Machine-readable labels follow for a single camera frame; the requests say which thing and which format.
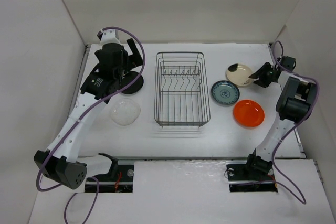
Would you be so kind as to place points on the orange plate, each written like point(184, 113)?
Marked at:
point(248, 113)

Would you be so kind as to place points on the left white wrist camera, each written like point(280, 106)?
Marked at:
point(108, 36)

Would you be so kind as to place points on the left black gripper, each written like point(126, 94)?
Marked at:
point(135, 58)

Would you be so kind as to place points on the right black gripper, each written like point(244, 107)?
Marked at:
point(261, 72)

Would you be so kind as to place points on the cream plate with black pattern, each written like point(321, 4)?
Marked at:
point(239, 74)

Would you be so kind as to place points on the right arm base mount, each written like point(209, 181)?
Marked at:
point(242, 180)

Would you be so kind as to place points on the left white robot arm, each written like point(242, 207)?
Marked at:
point(60, 164)

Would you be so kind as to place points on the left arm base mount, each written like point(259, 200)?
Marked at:
point(109, 174)

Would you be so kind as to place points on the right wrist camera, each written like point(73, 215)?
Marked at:
point(287, 62)

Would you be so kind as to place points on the grey wire dish rack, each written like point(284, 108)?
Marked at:
point(181, 89)

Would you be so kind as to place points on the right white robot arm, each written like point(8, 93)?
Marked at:
point(293, 106)

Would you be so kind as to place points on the blue floral green plate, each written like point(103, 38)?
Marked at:
point(225, 92)

